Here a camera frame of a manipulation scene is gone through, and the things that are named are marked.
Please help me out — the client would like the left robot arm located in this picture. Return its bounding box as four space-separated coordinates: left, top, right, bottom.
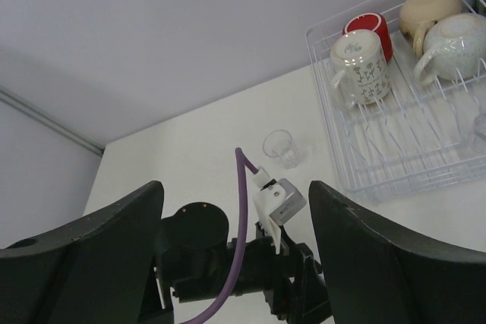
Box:
138 202 332 323

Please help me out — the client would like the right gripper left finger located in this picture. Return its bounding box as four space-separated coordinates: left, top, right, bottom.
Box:
1 181 164 323

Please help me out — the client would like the floral mug orange inside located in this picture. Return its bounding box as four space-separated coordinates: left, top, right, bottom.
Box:
330 30 390 108

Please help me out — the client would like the clear glass cup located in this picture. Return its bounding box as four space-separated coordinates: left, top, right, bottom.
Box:
262 129 308 169
469 112 486 154

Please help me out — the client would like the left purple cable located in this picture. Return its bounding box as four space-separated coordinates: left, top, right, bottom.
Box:
181 147 263 324

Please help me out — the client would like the white wire dish rack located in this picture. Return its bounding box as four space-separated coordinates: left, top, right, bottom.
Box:
306 0 485 199

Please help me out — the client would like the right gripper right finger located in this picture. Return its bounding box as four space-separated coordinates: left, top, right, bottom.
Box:
308 181 485 323

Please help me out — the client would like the beige ceramic mug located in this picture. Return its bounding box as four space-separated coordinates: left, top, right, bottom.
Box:
399 0 462 58

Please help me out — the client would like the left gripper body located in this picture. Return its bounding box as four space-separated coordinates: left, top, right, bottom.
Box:
264 228 332 323

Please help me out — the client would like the white speckled mug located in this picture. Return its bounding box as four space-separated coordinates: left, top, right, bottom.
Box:
413 13 485 87

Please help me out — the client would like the red mug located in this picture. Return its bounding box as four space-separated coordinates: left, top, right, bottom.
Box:
342 12 394 62

